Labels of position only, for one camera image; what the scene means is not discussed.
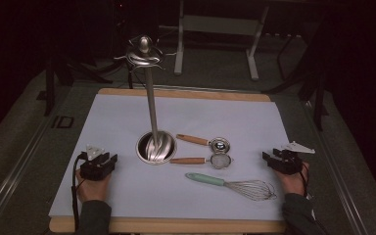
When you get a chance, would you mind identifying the wooden handled mesh strainer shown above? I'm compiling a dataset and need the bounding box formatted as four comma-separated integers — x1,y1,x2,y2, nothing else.
169,153,234,170

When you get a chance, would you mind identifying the white metal frame stand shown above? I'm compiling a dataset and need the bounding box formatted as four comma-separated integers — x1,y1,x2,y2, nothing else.
174,0,270,81

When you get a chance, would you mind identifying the person's left hand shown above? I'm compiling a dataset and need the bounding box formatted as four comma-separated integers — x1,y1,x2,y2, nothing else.
75,170,113,204

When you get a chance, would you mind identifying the black tripod stand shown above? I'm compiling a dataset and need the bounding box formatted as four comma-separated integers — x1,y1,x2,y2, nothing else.
263,32,330,132
36,55,114,117

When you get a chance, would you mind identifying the measuring spoon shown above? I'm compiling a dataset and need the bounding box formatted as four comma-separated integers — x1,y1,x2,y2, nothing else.
175,133,232,155

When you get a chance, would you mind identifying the person's right hand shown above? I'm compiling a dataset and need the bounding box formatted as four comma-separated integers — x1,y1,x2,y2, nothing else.
274,163,309,196

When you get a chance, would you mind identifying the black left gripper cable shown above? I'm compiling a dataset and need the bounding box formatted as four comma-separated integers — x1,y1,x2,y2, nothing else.
70,153,87,233

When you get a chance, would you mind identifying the steel utensil stand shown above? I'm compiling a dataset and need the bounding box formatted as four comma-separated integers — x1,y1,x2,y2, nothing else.
114,34,178,165

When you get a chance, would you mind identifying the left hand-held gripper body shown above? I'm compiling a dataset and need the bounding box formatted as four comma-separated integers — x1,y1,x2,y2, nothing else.
79,144,113,181

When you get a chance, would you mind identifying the black rectangular floor plate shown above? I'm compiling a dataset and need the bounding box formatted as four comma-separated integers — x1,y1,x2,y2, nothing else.
51,115,75,129

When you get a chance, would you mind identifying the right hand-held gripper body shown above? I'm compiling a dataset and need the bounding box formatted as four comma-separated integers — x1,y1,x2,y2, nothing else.
273,140,316,175

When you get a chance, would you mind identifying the dark device with red light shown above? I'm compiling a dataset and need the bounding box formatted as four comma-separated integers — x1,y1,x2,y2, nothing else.
112,0,129,30

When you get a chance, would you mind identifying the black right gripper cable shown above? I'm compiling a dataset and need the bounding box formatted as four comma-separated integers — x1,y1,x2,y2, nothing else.
299,163,309,198

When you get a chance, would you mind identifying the metal floor rail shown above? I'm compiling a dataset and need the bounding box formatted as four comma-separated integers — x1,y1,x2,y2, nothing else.
0,107,60,229
302,101,371,235

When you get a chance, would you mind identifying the green handled wire whisk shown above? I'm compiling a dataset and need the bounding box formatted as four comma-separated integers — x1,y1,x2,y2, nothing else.
185,171,278,202

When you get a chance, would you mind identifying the wooden table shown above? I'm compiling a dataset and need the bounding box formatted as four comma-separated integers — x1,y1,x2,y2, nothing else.
48,87,288,234

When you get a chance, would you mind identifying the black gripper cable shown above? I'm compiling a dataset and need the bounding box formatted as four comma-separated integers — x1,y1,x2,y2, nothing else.
70,153,87,233
299,163,309,198

